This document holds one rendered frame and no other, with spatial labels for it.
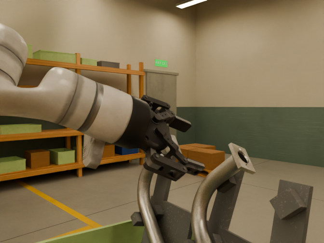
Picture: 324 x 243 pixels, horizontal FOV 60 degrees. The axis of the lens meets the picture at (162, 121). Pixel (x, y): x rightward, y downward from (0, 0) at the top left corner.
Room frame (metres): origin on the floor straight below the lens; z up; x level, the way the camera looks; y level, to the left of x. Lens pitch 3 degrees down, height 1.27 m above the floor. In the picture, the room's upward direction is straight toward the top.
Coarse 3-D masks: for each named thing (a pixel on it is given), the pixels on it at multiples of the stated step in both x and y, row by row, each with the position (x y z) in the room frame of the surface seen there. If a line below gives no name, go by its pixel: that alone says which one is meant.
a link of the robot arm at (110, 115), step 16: (96, 96) 0.35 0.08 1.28; (112, 96) 0.36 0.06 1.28; (128, 96) 0.39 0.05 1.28; (96, 112) 0.35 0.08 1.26; (112, 112) 0.36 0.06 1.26; (128, 112) 0.37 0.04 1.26; (80, 128) 0.36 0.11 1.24; (96, 128) 0.36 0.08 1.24; (112, 128) 0.36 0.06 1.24; (96, 144) 0.40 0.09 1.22; (96, 160) 0.39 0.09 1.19
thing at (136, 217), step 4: (156, 208) 0.64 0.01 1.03; (160, 208) 0.65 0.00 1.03; (136, 212) 0.64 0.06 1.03; (156, 212) 0.63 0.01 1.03; (160, 212) 0.64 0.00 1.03; (132, 216) 0.63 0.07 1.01; (136, 216) 0.62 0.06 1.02; (140, 216) 0.63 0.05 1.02; (156, 216) 0.63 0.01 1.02; (160, 216) 0.64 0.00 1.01; (132, 220) 0.63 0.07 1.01; (136, 220) 0.62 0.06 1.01; (140, 220) 0.62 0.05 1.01; (136, 224) 0.62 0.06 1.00; (140, 224) 0.63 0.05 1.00
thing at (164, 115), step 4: (164, 112) 0.46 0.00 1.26; (168, 112) 0.48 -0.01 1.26; (172, 112) 0.48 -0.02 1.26; (156, 116) 0.43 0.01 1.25; (160, 116) 0.44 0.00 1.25; (164, 116) 0.45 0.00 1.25; (168, 116) 0.46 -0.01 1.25; (172, 116) 0.48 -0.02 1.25; (152, 120) 0.43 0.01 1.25; (156, 120) 0.43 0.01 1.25; (160, 120) 0.43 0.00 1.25; (164, 120) 0.46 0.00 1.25
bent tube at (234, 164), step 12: (240, 156) 0.51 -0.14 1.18; (216, 168) 0.52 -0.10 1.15; (228, 168) 0.50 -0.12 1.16; (240, 168) 0.47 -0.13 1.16; (252, 168) 0.49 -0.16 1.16; (204, 180) 0.53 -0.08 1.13; (216, 180) 0.52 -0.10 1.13; (204, 192) 0.53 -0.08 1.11; (192, 204) 0.54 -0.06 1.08; (204, 204) 0.53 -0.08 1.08; (192, 216) 0.52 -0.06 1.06; (204, 216) 0.52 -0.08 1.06; (192, 228) 0.51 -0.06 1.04; (204, 228) 0.50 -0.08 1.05; (204, 240) 0.49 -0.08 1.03
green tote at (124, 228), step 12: (96, 228) 0.70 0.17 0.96; (108, 228) 0.71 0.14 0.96; (120, 228) 0.72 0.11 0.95; (132, 228) 0.74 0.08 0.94; (48, 240) 0.63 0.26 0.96; (60, 240) 0.64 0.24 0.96; (72, 240) 0.66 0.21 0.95; (84, 240) 0.67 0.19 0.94; (96, 240) 0.69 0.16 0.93; (108, 240) 0.71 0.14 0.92; (120, 240) 0.72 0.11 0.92; (132, 240) 0.74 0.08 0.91
